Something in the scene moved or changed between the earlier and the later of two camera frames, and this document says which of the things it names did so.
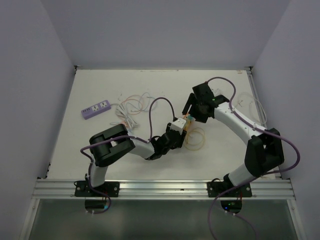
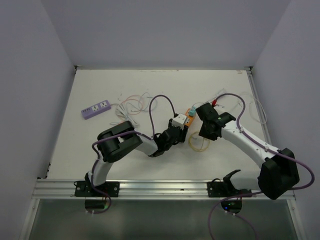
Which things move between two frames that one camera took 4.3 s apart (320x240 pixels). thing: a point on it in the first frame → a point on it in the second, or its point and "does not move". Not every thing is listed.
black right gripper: (192, 100) → (203, 133)
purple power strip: (96, 110) does not move
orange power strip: (188, 122) does not move
